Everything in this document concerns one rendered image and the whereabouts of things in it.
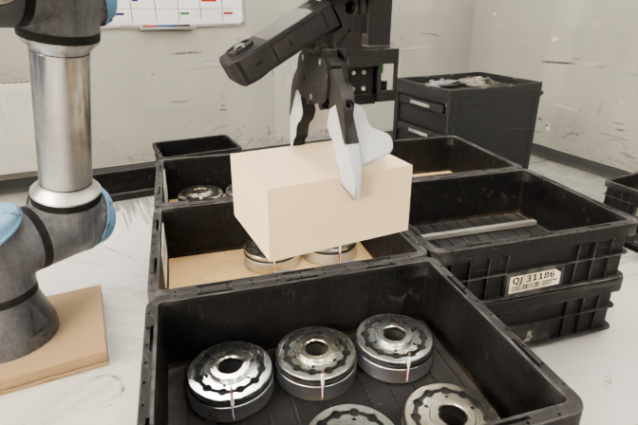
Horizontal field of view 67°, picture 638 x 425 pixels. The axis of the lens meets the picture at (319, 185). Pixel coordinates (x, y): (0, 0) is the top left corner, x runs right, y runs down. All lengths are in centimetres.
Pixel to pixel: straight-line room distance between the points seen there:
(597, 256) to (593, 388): 21
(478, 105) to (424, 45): 249
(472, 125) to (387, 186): 199
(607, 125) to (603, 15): 82
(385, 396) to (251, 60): 43
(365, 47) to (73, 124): 53
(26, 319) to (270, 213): 60
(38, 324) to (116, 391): 19
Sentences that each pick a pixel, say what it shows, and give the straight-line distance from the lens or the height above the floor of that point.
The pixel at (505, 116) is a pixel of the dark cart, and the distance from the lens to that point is 262.
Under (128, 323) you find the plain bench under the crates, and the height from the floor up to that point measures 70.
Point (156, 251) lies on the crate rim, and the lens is 76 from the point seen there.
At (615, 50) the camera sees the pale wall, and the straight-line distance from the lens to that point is 428.
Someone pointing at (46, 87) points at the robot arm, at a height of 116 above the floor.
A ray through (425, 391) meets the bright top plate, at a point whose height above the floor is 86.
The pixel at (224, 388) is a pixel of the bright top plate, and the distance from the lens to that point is 61.
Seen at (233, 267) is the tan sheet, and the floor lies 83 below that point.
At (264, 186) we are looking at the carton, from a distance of 44.
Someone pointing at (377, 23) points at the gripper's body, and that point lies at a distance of 50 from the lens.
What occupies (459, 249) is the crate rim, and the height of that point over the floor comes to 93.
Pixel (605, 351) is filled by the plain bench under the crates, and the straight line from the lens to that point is 103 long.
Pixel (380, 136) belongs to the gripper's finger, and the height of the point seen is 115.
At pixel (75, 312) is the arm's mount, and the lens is 105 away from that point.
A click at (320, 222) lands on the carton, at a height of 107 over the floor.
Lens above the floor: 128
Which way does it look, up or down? 21 degrees down
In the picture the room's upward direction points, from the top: straight up
